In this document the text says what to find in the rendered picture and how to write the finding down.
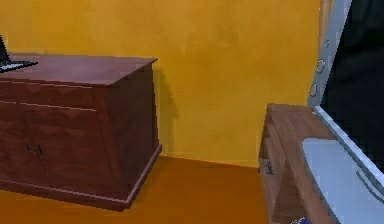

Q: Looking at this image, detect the brown wooden television stand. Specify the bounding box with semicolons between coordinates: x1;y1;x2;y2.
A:
257;102;342;224

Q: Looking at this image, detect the dark red wooden cupboard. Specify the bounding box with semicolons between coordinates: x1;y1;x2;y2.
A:
0;53;163;212

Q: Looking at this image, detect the grey television set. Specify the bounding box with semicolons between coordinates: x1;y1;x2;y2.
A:
301;0;384;224

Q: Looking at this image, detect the black laptop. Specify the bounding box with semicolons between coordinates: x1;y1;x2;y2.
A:
0;34;39;74

